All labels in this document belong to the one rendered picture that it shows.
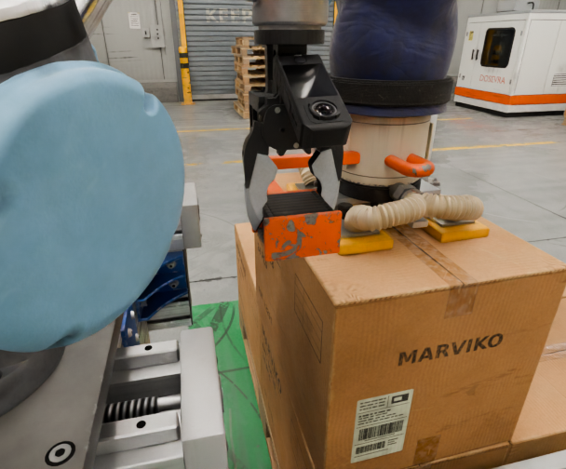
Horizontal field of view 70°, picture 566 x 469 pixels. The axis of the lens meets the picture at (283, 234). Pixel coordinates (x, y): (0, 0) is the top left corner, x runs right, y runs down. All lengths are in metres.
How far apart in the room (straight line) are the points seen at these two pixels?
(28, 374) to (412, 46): 0.64
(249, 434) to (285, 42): 1.39
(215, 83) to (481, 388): 9.46
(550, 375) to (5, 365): 1.11
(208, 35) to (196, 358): 9.62
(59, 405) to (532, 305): 0.67
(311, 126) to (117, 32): 9.74
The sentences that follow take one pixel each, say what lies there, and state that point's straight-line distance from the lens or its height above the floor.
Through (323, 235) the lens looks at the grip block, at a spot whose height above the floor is 1.07.
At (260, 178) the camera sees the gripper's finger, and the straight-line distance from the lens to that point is 0.44.
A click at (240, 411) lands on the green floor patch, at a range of 1.68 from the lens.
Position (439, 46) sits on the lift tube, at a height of 1.26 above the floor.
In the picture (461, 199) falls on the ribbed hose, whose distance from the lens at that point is 0.73.
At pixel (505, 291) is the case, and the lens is 0.72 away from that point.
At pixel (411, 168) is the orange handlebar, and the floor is 1.08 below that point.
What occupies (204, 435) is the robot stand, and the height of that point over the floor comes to 0.99.
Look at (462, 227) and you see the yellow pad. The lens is 0.80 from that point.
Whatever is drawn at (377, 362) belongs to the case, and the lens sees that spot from 0.66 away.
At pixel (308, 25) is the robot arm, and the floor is 1.28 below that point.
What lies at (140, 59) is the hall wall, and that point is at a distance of 10.02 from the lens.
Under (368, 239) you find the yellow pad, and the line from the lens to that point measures 0.70.
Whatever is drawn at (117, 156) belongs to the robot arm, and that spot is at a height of 1.23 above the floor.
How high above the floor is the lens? 1.27
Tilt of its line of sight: 26 degrees down
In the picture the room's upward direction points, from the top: straight up
